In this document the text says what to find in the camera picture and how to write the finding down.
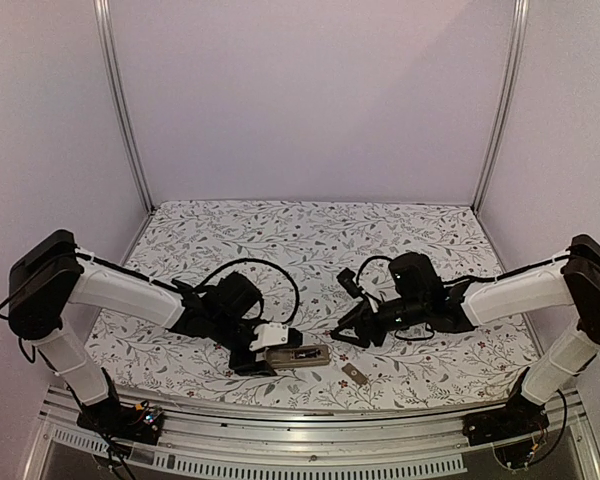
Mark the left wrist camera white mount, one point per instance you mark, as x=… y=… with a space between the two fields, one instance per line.
x=274 y=335

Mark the floral patterned table mat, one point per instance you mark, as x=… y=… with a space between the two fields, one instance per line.
x=293 y=251

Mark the right aluminium frame post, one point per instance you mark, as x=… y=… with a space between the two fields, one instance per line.
x=505 y=99

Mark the aluminium frame post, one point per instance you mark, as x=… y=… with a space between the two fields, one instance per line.
x=114 y=77
x=505 y=99

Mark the aluminium front rail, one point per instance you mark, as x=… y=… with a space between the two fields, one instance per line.
x=216 y=440

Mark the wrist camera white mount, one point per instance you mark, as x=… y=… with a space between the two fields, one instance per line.
x=274 y=335
x=347 y=280

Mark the left aluminium frame post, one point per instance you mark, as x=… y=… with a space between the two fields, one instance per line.
x=114 y=77

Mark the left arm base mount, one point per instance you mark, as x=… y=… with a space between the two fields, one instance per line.
x=141 y=423

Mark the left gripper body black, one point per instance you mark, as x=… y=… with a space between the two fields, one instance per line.
x=243 y=366

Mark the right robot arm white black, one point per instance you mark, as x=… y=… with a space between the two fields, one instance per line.
x=569 y=278

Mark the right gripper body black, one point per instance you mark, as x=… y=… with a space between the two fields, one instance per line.
x=377 y=333

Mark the white remote control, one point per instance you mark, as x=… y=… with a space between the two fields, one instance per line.
x=283 y=358

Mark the black AAA battery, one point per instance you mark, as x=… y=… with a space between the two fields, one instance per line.
x=307 y=354

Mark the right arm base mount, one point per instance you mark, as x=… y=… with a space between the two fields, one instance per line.
x=517 y=417

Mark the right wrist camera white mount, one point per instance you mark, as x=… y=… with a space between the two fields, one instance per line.
x=347 y=280

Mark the remote battery cover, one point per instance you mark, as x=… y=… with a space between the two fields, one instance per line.
x=355 y=374

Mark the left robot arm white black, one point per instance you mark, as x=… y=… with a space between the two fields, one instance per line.
x=56 y=273

